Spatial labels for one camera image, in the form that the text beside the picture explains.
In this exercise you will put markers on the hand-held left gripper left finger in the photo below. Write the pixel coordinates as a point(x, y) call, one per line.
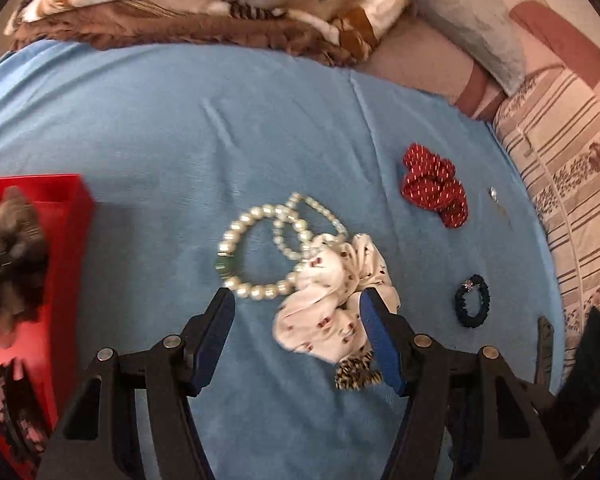
point(212, 340)

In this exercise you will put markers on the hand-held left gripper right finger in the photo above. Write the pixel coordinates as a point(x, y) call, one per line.
point(380, 340)

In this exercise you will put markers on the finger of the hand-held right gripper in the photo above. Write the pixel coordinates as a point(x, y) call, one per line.
point(545, 350)

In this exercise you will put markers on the leopard print scrunchie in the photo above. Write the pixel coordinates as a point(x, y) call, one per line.
point(355, 372)

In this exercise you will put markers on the white printed scrunchie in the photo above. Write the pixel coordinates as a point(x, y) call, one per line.
point(325, 290)

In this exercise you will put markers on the red dotted scrunchie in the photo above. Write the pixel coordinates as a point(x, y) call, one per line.
point(430, 185)

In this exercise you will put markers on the red tray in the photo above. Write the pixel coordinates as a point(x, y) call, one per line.
point(65, 240)

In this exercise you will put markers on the small silver earring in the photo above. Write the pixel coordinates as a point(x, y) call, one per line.
point(493, 193)

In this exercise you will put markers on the striped floral cushion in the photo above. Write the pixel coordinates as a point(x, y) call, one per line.
point(570, 160)

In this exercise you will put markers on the black hair clip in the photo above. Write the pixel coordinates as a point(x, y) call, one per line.
point(20, 410)

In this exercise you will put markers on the blue cloth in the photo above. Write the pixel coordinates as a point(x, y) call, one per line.
point(180, 135)

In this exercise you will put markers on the grey fur scrunchie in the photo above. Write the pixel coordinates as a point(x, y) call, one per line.
point(10, 260)

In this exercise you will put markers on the brown fringed blanket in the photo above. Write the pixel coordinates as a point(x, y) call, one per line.
point(155, 30)

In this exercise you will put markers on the pink sofa cushion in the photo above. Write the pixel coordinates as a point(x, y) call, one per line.
point(555, 25)

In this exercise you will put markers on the grey pillow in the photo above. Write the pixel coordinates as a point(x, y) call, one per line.
point(470, 25)

